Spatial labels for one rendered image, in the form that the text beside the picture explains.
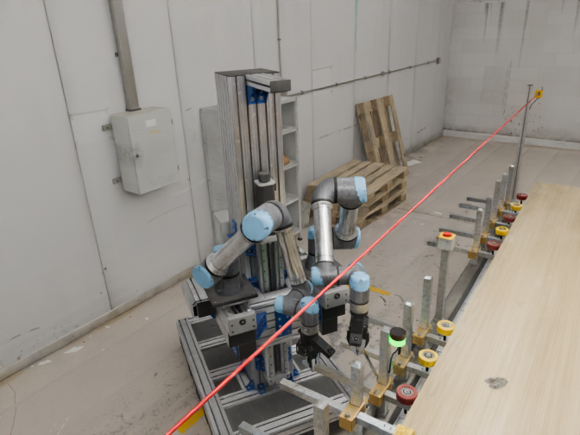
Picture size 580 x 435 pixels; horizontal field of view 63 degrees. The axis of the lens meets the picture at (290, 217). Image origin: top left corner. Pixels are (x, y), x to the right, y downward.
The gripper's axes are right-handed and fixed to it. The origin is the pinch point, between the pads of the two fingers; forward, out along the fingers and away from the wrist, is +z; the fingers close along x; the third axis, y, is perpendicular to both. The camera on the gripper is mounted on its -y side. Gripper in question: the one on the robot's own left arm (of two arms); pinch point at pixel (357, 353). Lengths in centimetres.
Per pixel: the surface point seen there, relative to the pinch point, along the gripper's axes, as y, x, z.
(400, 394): -10.6, -17.6, 7.9
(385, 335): -2.5, -10.7, -12.6
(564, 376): 12, -81, 9
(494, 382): 2, -53, 8
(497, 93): 786, -171, 23
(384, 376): -3.0, -11.2, 7.4
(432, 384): -2.2, -30.0, 8.6
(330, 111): 443, 81, -10
